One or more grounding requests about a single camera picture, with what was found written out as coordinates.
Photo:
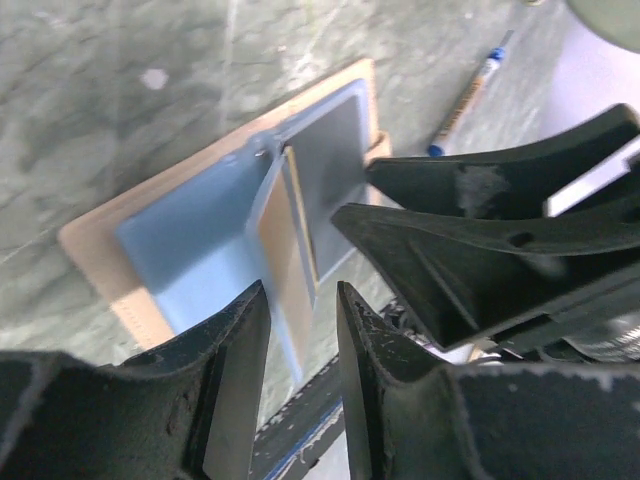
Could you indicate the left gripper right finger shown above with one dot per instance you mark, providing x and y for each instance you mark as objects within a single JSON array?
[{"x": 411, "y": 415}]

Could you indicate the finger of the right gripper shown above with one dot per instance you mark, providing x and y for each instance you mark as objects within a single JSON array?
[
  {"x": 509, "y": 184},
  {"x": 523, "y": 282}
]

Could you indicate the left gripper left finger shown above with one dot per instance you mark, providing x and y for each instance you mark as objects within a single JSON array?
[{"x": 186, "y": 409}]

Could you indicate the beige card holder wallet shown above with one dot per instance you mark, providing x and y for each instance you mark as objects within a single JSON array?
[{"x": 180, "y": 246}]

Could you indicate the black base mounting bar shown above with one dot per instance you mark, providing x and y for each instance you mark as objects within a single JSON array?
[{"x": 301, "y": 431}]

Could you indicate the blue white marker pen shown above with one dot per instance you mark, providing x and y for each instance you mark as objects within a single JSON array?
[{"x": 439, "y": 143}]

